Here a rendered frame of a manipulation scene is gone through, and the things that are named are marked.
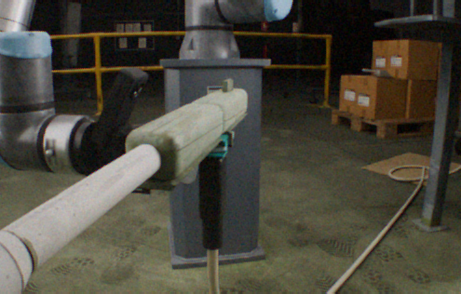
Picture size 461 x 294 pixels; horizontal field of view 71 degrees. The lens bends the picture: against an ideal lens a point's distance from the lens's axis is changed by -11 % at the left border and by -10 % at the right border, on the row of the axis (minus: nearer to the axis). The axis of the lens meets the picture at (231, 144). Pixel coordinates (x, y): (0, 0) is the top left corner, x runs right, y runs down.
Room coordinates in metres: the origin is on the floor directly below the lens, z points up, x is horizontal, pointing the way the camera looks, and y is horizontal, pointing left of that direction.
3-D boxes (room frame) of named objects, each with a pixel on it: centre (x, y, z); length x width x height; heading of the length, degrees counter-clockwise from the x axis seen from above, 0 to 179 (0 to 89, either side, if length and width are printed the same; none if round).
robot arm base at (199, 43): (1.14, 0.07, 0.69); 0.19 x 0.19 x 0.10
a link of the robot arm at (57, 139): (0.49, 0.23, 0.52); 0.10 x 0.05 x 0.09; 168
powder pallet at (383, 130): (3.43, -1.74, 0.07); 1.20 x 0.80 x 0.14; 109
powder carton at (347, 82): (3.49, -1.33, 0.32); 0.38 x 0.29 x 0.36; 111
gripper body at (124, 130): (0.48, 0.15, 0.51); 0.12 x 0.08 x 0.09; 78
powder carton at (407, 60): (3.29, -1.75, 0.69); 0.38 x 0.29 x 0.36; 104
